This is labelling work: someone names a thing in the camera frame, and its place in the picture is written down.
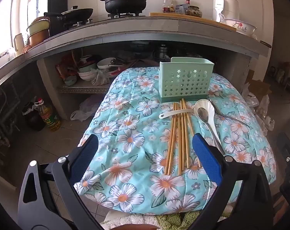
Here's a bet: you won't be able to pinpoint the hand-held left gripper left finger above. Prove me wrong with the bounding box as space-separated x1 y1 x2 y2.
17 134 104 230

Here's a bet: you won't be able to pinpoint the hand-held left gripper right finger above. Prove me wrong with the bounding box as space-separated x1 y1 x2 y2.
188 133 276 230

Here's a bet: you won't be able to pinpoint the set of bamboo chopsticks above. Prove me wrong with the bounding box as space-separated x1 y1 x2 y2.
164 98 203 176

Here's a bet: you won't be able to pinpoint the large cream spoon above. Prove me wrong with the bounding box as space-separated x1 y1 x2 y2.
194 99 223 149

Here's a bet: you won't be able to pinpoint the green star-holed utensil holder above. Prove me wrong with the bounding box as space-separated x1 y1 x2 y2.
159 57 215 103

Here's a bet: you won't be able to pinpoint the stainless steel spoon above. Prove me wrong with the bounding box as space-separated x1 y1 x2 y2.
198 107 226 156

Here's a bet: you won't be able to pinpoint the white plastic bag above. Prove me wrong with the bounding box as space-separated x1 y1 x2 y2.
70 95 104 122

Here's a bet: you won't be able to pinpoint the slim stainless steel utensil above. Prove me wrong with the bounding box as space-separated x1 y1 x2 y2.
209 99 252 126

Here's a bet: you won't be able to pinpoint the floral teal blanket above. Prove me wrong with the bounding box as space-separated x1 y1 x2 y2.
74 66 277 214

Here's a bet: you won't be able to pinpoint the cooking oil bottle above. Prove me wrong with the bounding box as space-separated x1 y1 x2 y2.
35 98 62 132

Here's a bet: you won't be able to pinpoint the dark plastic jug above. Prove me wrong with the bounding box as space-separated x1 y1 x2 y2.
22 102 46 132

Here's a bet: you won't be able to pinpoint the small white ceramic spoon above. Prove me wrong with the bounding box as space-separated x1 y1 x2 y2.
159 108 196 119

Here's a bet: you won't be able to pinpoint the heap of clear plastic bags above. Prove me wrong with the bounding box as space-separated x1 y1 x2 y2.
241 93 276 132

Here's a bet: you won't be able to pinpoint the green white fluffy mat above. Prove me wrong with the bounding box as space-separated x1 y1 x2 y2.
100 202 234 230

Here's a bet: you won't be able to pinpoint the small green bowl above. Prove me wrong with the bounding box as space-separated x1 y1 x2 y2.
63 75 77 86

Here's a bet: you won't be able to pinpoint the clear bag of goods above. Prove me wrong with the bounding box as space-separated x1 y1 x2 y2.
90 68 110 86

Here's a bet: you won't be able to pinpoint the stack of mixed bowls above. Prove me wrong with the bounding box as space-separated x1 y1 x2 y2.
77 61 98 81

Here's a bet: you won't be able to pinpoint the cardboard box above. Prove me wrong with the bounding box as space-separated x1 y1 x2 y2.
244 69 272 99

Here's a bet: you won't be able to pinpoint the grey drain pipes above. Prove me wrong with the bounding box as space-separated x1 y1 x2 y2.
0 86 21 149

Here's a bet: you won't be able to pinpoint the red packaging bag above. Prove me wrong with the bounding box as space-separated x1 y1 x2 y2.
55 54 79 79

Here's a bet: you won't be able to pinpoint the white bowl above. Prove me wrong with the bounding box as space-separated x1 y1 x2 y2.
97 57 116 70

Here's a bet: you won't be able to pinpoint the steel pot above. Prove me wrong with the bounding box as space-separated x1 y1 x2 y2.
156 45 170 61

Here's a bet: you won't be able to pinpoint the white jug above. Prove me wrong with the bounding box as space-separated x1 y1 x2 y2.
14 33 25 56

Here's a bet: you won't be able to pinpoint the gas stove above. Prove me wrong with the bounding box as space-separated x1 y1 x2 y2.
63 12 148 29

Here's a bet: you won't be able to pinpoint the grey concrete kitchen counter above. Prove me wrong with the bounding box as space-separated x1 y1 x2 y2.
0 13 272 125

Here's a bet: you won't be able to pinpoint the white floral basin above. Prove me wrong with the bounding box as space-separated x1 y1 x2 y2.
224 19 257 35

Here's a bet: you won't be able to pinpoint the cream enamel pot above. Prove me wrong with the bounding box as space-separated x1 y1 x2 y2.
26 17 51 34

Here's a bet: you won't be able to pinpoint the wooden cutting board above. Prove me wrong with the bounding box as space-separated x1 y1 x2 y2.
149 12 237 32

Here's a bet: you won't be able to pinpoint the black wok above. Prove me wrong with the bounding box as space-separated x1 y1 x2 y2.
44 5 94 21

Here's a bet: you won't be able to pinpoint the glass jar of pickles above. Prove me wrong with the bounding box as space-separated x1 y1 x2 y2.
183 5 202 18

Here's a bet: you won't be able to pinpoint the white electric kettle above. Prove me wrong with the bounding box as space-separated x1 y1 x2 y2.
212 0 239 22

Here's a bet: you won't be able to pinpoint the window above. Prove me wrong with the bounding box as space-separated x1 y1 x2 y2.
0 0 17 63

